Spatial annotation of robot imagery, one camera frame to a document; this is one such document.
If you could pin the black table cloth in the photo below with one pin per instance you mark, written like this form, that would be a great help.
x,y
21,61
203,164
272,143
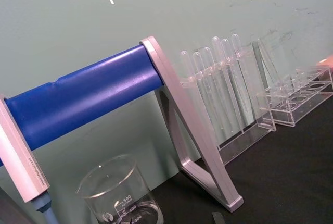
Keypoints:
x,y
281,172

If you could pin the clear leaning acrylic panel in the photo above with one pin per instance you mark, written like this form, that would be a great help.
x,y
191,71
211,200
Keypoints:
x,y
264,60

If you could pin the clear acrylic tube rack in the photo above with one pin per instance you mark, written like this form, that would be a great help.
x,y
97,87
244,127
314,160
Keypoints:
x,y
299,104

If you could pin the peach coloured object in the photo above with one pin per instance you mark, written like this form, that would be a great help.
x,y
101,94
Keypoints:
x,y
326,62

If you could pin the clear glass beaker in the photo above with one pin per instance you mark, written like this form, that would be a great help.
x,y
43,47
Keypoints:
x,y
117,190

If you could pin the small grey flat strip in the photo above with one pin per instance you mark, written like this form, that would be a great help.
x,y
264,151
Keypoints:
x,y
218,218

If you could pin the grey stand with blue bar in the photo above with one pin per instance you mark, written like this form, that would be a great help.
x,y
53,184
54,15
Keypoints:
x,y
86,96

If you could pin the clear acrylic pipette rack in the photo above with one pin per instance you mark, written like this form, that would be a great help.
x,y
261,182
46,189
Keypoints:
x,y
242,138

